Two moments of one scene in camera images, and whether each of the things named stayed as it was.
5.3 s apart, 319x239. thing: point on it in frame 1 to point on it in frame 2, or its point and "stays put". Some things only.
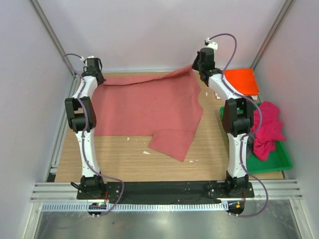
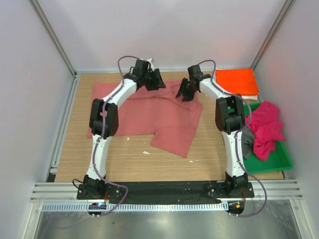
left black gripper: (102, 79) to (157, 82)
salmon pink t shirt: (167, 105) stays put
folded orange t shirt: (242, 79) stays put
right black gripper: (194, 66) to (187, 96)
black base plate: (161, 191) stays put
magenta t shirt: (272, 130) stays put
